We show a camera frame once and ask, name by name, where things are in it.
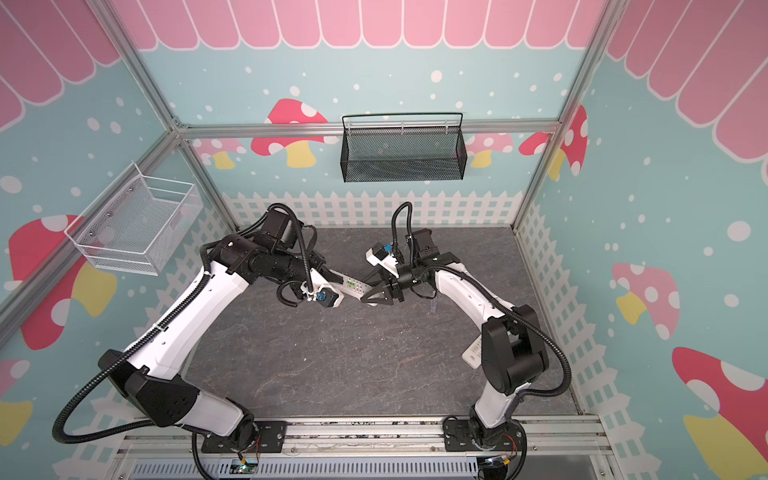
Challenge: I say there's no white remote control back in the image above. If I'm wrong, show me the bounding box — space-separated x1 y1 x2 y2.
330 270 372 301

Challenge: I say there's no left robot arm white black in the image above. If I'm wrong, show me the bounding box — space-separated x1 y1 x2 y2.
95 204 343 449

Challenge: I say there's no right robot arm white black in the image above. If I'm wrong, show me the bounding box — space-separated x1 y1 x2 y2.
362 229 549 449

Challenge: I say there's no white air conditioner remote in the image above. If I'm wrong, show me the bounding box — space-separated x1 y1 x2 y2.
461 335 482 370

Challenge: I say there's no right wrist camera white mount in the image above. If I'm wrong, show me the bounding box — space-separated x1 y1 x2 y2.
365 242 401 278

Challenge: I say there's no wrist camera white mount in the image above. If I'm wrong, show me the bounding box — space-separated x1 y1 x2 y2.
365 242 401 278
300 269 344 308

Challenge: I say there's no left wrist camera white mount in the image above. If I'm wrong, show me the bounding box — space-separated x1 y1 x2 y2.
300 269 344 308

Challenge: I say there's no black mesh wall basket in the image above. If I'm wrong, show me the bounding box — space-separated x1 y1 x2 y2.
340 112 468 183

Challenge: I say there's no aluminium front rail frame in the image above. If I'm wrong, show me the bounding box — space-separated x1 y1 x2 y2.
106 415 623 479

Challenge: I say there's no white wire wall basket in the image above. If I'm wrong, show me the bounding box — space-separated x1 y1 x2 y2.
64 164 203 276

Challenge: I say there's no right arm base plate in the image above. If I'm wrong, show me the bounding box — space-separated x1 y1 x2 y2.
441 416 527 453

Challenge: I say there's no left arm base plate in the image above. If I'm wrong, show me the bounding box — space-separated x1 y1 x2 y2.
202 420 288 454

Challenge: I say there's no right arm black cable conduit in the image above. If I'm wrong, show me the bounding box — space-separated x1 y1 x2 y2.
437 263 573 398

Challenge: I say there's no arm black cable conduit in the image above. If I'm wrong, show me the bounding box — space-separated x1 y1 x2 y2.
437 263 573 398
51 272 214 446

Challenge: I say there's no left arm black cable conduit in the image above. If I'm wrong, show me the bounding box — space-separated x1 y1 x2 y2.
51 272 214 446

